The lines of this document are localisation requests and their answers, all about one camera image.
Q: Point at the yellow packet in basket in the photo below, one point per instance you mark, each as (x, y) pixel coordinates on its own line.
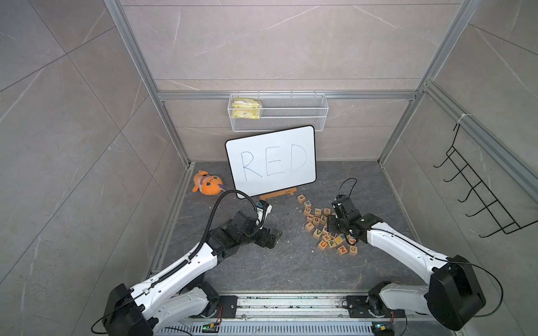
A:
(246, 108)

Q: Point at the metal base rail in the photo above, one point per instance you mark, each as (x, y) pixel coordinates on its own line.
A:
(303, 314)

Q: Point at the wooden block letter N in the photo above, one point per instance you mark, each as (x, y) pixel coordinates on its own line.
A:
(342, 250)

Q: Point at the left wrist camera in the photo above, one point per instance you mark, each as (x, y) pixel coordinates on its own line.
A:
(263, 209)

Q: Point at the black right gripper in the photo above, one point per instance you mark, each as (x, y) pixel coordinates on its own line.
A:
(330, 224)

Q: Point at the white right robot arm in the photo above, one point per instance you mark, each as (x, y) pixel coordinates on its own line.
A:
(451, 292)

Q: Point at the white dry-erase board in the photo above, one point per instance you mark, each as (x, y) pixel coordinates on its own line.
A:
(274, 161)

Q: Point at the black wire hook rack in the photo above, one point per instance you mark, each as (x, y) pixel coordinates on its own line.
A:
(478, 189)

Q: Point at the wooden easel stand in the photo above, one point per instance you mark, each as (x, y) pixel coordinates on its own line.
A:
(289, 191)

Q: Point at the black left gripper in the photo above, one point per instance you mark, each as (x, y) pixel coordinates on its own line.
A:
(272, 237)

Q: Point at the wooden block letter U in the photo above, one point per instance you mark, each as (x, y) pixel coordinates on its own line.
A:
(323, 245)

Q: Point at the wire mesh wall basket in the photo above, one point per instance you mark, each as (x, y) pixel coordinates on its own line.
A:
(282, 112)

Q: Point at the orange plush toy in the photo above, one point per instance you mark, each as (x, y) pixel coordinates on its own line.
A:
(207, 184)

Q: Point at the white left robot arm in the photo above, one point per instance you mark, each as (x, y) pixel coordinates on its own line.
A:
(179, 291)

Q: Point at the wooden block letter O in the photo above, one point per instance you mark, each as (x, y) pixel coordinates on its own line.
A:
(353, 250)

